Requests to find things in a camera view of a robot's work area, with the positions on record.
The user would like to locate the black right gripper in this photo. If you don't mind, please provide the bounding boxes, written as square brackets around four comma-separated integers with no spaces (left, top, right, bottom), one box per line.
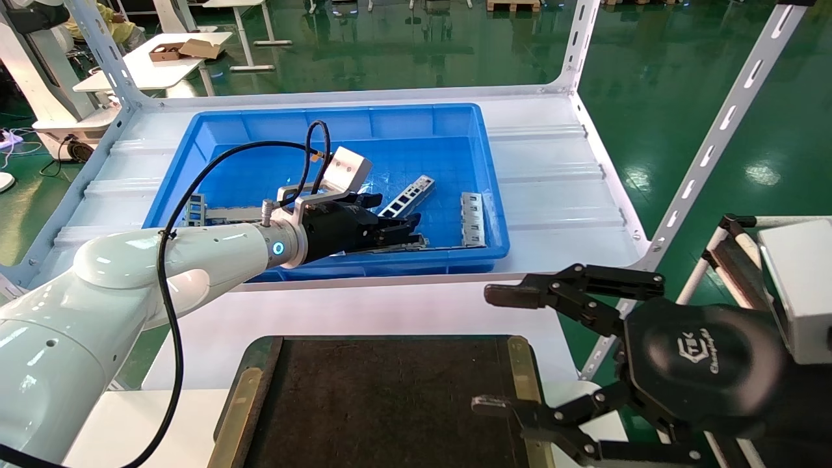
[471,263,790,465]

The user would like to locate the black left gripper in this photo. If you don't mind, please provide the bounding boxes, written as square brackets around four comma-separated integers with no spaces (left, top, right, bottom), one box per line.
[302,193,423,264]

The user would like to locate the slotted metal bracket part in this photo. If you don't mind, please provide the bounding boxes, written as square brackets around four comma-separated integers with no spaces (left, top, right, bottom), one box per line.
[460,192,487,248]
[378,175,435,218]

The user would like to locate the long dark metal channel part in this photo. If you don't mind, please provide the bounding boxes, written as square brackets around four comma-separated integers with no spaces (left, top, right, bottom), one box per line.
[330,235,431,256]

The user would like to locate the flat grey slotted metal part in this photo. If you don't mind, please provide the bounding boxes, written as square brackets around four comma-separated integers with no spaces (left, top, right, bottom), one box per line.
[207,207,262,226]

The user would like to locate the black container tray brass edges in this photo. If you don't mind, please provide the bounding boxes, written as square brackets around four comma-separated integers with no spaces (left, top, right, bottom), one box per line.
[208,335,553,468]

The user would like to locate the upright grey slotted metal part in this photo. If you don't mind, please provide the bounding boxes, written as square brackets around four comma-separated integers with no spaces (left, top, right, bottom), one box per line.
[184,193,207,228]

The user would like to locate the white work table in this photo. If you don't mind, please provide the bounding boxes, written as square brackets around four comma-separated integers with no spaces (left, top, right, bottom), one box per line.
[62,279,631,468]

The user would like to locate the blue plastic bin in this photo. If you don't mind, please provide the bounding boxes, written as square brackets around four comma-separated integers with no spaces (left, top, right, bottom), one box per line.
[142,103,511,283]

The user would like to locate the white metal shelf rack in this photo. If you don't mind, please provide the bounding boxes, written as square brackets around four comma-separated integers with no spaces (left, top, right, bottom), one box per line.
[0,0,810,384]

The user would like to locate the white table with metal legs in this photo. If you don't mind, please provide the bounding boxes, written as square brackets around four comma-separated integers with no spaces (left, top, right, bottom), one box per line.
[153,0,293,72]

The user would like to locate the open cardboard box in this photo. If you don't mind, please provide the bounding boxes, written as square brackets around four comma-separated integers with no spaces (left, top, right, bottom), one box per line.
[148,38,225,63]

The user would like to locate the white table with cardboard box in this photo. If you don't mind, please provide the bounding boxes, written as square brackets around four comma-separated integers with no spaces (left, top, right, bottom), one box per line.
[73,31,233,98]

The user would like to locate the person in yellow coat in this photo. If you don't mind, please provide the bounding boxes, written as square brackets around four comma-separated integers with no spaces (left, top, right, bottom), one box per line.
[65,0,145,49]

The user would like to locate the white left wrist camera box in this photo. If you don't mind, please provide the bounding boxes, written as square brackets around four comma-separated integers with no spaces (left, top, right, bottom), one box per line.
[276,146,373,215]

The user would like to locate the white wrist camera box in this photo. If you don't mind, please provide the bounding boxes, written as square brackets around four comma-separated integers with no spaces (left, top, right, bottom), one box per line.
[276,146,373,215]
[757,218,832,365]

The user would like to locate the pipe frame cart black mats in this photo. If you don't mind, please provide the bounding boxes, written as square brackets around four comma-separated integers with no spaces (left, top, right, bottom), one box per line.
[676,213,832,468]

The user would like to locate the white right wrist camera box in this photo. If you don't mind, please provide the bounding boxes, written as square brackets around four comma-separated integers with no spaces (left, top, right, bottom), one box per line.
[757,218,832,365]

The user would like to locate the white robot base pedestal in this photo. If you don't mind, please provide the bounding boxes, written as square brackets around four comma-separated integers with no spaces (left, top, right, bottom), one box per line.
[0,0,121,163]

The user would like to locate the floor power strip with cables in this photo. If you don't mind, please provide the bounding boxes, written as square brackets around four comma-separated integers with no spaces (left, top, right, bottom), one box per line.
[0,127,72,177]

